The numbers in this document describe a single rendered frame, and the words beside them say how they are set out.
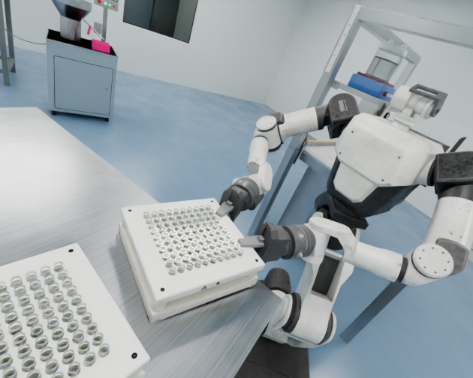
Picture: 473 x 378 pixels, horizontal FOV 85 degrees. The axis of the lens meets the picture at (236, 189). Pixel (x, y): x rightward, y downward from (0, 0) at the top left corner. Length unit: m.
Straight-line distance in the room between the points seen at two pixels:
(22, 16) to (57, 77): 2.78
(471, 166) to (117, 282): 0.87
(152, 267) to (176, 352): 0.15
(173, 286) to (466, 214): 0.70
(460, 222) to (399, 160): 0.21
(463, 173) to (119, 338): 0.83
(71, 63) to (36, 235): 2.79
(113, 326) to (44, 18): 5.79
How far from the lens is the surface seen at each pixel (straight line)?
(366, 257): 0.75
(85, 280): 0.50
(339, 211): 0.99
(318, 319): 1.04
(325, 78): 1.77
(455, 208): 0.84
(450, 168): 0.88
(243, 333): 0.57
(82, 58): 3.34
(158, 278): 0.50
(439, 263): 0.76
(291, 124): 1.03
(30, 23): 6.07
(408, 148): 0.87
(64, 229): 0.68
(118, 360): 0.43
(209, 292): 0.56
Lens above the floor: 1.36
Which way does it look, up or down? 29 degrees down
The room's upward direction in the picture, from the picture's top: 22 degrees clockwise
